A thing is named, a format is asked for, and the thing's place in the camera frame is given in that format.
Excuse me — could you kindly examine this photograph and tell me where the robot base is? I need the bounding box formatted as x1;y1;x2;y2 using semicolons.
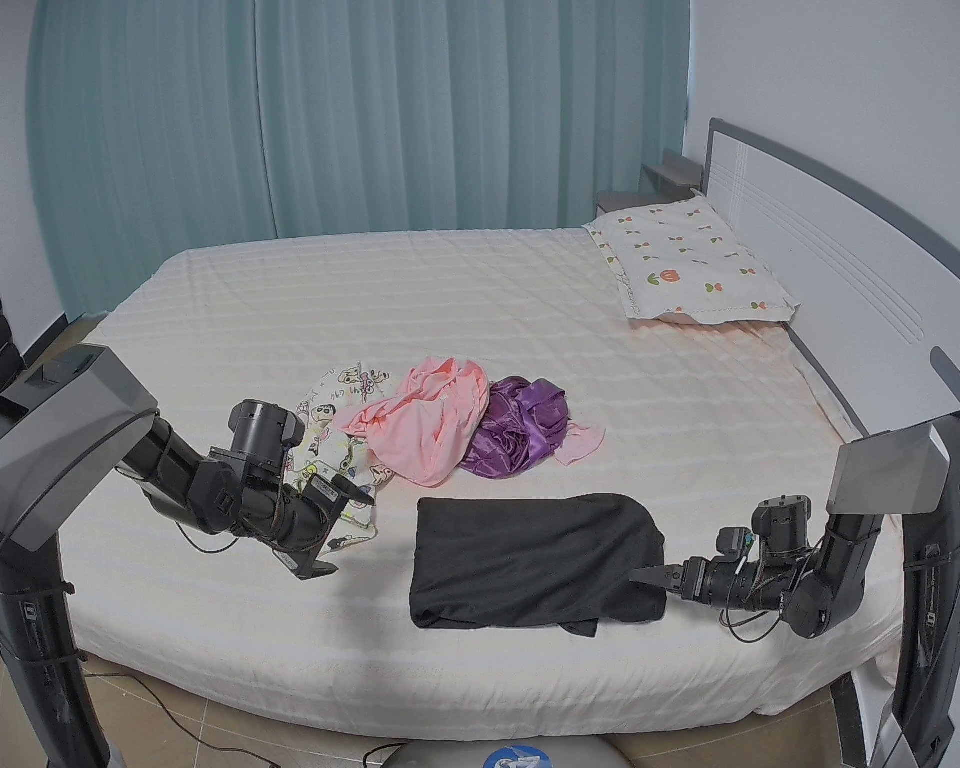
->
382;735;625;768

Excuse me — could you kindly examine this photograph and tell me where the black chest of drawers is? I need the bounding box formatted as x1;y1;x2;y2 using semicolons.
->
0;300;21;385

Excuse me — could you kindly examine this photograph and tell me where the white printed pyjama garment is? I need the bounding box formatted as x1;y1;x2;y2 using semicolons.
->
285;361;399;549

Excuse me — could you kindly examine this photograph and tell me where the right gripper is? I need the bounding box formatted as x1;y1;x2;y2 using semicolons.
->
680;555;748;609

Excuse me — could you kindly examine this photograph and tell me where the white printed pillow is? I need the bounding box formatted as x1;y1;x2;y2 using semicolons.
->
581;189;802;326

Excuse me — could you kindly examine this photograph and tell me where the bed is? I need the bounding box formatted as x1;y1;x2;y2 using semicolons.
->
56;116;960;719

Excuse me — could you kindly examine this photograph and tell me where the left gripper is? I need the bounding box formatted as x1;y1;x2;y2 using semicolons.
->
275;472;377;583

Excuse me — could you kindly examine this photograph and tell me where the black T-shirt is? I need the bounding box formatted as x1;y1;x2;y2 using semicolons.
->
408;492;668;639

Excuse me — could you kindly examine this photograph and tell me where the purple garment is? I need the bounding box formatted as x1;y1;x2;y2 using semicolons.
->
456;375;573;476

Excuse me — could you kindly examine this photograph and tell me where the grey bedside table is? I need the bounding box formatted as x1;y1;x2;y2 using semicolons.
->
596;148;707;216

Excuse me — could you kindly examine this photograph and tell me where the pink garment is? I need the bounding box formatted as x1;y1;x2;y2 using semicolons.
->
332;356;608;488

